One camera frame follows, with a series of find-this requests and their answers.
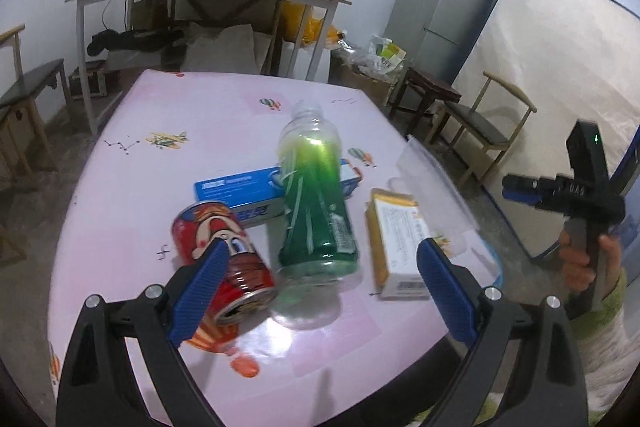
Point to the person's right hand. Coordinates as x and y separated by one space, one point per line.
577 275

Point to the red cartoon drink can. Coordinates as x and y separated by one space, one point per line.
247 285

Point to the yellow plastic bag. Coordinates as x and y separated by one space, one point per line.
292 16

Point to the cardboard box on floor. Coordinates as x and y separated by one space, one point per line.
342 74

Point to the blue toothpaste box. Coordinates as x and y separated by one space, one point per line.
311 189

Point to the wooden chair black seat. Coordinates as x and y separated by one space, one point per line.
20 102

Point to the wooden chair by mattress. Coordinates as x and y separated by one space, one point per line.
472 121

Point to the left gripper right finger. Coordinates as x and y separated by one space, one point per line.
547 385

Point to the grey refrigerator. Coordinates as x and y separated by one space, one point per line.
437 35

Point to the dark wooden stool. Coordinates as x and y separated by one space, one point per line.
430 90

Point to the clear plastic bottle green label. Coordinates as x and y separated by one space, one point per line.
319 246

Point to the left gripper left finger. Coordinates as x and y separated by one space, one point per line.
98 385

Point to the yellow white carton box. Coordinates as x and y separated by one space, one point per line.
396 228

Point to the beige mattress blue edge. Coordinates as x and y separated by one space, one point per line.
540 65

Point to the pink tablecloth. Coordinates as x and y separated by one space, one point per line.
189 157

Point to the green-cuffed white sleeve forearm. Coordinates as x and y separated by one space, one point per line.
609 355

